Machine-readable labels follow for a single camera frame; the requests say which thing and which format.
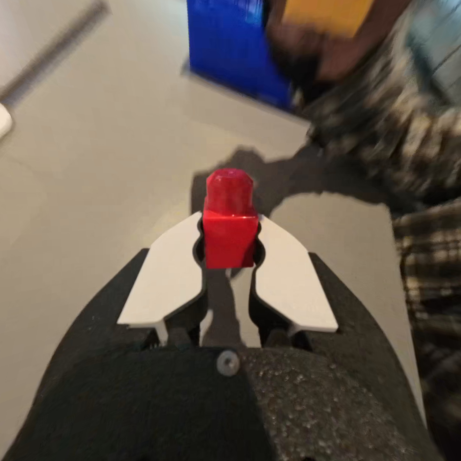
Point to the blue plastic bin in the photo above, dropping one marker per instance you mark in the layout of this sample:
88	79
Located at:
227	43

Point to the yellow two-stud block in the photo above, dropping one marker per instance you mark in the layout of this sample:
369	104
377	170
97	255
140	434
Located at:
324	14

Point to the person's right forearm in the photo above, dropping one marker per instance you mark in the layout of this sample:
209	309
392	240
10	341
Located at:
389	126

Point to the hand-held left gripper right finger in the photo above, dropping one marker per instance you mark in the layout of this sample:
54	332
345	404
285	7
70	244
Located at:
291	288

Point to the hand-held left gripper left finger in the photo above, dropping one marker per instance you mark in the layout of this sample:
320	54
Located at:
165	281

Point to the white stand with base plate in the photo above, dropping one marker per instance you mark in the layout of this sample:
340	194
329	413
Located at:
4	120

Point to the person's plaid shirt torso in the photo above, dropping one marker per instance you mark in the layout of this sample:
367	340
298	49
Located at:
432	288

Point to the red single-stud block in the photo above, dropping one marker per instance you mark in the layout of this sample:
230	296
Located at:
228	237

